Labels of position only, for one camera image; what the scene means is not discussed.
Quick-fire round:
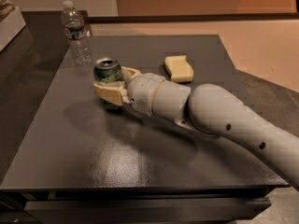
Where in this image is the yellow sponge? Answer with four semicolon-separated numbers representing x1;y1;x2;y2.
164;55;193;83

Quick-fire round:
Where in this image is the dark side table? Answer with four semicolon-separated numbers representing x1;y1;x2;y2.
0;10;92;182

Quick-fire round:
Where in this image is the white box at left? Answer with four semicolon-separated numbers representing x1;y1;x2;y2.
0;0;26;52

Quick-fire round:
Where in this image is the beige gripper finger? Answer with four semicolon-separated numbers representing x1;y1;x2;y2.
121;66;141;87
93;81;130;106

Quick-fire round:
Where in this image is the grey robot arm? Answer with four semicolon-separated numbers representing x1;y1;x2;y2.
93;67;299;188

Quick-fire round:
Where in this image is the clear plastic water bottle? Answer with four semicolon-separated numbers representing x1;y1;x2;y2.
61;0;92;65

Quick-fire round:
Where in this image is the green soda can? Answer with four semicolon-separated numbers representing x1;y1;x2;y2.
93;57;124;110

